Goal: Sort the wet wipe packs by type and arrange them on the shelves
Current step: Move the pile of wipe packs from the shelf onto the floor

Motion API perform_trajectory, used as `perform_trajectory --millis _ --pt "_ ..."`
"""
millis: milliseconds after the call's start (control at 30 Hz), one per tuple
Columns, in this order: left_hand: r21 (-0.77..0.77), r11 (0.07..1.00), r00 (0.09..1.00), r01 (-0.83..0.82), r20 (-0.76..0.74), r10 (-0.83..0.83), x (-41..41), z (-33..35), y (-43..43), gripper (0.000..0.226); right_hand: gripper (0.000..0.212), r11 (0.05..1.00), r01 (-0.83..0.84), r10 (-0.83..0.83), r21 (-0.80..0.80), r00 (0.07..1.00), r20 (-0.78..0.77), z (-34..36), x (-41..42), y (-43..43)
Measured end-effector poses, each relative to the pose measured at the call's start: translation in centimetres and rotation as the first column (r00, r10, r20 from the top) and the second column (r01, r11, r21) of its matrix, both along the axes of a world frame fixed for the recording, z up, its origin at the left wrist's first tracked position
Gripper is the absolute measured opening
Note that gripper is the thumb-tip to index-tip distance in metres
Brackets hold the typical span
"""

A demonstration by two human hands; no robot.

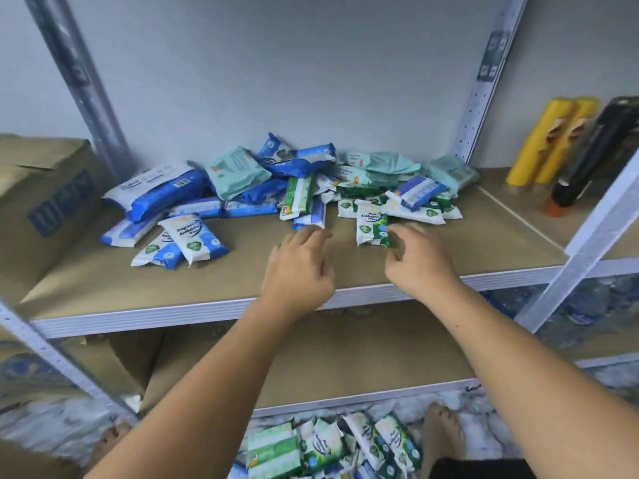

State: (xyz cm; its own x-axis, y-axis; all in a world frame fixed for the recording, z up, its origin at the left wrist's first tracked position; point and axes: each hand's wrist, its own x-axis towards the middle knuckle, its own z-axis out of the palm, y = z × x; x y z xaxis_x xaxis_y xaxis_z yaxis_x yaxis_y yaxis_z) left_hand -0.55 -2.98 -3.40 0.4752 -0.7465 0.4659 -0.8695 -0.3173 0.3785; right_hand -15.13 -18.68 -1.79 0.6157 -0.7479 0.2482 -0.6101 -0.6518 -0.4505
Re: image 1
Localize person's right hand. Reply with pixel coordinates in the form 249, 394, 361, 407
382, 222, 463, 303

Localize person's left hand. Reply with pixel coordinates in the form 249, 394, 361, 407
258, 227, 337, 317

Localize grey metal shelf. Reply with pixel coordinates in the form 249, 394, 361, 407
0, 0, 639, 425

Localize person's left forearm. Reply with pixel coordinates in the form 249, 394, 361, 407
88, 299, 331, 479

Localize person's right forearm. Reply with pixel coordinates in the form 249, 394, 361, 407
424, 284, 639, 479

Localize person's right foot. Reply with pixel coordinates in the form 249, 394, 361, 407
419, 402, 469, 465

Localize person's foot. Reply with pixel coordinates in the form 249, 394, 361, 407
95, 418, 133, 465
419, 402, 469, 465

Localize person's right leg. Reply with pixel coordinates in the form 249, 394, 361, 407
429, 456, 540, 479

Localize person's left foot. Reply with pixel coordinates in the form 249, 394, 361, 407
95, 418, 133, 465

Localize yellow bottle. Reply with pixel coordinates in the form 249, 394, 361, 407
534, 97, 600, 188
506, 97, 575, 190

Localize water bottles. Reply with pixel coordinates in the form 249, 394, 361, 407
489, 279, 639, 355

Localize black bottle orange cap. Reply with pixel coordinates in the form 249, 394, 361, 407
544, 94, 639, 218

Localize cardboard box blue print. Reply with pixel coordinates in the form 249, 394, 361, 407
0, 329, 166, 405
0, 134, 116, 305

